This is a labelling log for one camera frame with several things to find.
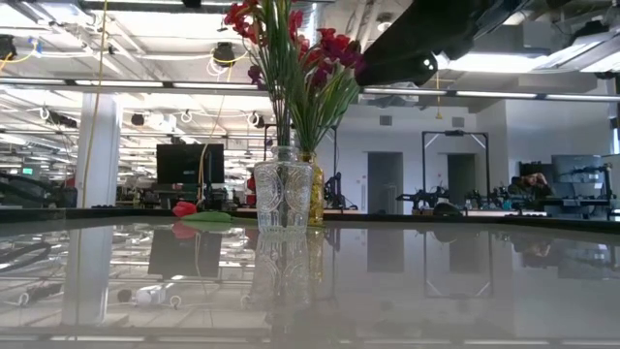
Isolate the black monitor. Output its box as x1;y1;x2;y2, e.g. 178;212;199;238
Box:
155;143;226;185

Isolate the black station frame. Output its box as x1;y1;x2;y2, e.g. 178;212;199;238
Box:
420;129;490;212

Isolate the red artificial tulip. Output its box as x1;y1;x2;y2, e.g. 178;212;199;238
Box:
171;200;236;225

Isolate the clear glass vase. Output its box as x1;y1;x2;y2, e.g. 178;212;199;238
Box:
253;144;315;234

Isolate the person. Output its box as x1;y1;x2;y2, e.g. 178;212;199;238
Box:
506;162;556;200

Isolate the amber glass vase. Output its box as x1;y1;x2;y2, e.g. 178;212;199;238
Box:
299;150;326;228

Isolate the purple artificial flower bunch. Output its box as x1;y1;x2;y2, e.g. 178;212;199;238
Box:
246;26;367;156

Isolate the gray door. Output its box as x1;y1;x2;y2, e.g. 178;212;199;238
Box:
366;151;405;214
446;153;479;207

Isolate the white pillar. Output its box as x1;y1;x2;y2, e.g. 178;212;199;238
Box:
76;92;122;208

